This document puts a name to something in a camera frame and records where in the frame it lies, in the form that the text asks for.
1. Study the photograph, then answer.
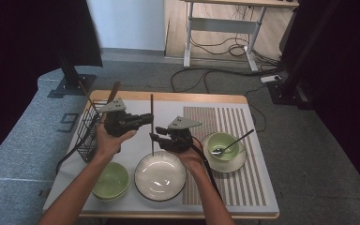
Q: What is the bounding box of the black stand with base plate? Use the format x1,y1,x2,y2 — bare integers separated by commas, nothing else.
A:
47,46,97,99

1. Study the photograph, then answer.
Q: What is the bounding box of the black wire utensil basket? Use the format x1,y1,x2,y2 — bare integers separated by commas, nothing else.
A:
74,99,107,164

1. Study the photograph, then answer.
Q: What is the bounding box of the thin black cable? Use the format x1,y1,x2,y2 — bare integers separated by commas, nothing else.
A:
244,85,267,133

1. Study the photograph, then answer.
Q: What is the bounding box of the brown wooden utensil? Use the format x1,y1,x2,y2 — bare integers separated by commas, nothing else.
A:
106,81,122,104

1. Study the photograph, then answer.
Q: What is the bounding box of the white ribbed plate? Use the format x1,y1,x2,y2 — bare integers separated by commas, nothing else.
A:
133,150,188,203

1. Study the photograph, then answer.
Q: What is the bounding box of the right hand-held gripper cable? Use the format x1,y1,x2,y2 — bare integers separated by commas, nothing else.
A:
190,135,224,201

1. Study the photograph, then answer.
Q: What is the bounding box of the black cable bundle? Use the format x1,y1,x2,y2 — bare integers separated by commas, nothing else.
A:
189,32,284,65

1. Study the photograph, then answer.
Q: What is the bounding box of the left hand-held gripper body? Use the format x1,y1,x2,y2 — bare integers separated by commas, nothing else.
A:
96,97,139,139

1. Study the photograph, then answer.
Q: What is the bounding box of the white metal desk frame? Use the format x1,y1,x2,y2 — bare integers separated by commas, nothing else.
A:
181,0,300,73

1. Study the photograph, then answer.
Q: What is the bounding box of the left hand-held gripper cable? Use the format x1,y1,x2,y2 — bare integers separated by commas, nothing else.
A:
55,115,102,174

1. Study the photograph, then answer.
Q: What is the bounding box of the black curtain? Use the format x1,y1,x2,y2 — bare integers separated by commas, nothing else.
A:
280,0,360,201
0,0,104,172

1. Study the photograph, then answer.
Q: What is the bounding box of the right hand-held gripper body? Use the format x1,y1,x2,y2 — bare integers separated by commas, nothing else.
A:
161,115,203,155

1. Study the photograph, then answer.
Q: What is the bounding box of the black metal stand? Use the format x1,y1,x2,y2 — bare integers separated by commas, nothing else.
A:
265,0,341,111

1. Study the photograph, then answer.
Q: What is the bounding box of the hand-held gripper cable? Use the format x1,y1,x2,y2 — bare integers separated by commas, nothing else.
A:
55,115,102,174
190,135,224,201

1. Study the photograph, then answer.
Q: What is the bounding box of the long black floor cable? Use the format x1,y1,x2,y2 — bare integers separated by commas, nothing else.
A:
170,67,284,95

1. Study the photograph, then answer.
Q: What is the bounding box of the person's left hand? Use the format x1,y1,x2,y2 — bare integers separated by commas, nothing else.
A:
95,116,138,161

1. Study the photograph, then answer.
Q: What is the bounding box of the white power strip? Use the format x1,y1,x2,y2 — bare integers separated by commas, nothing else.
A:
260,74,282,84

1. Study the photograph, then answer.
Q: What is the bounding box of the green bowl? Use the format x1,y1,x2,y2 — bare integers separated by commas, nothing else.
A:
206,131,241,163
91,161,130,199
200,133,248,173
93,187,129,202

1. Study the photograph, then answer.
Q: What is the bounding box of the striped brown placemat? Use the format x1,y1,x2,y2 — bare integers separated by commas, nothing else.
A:
182,106,267,207

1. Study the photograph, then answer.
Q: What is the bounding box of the brown wooden chopstick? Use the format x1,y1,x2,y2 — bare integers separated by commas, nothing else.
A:
77,80,95,107
149,93,155,157

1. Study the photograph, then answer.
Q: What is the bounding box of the dark metal spoon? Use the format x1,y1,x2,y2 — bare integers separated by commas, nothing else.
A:
211,128,256,157

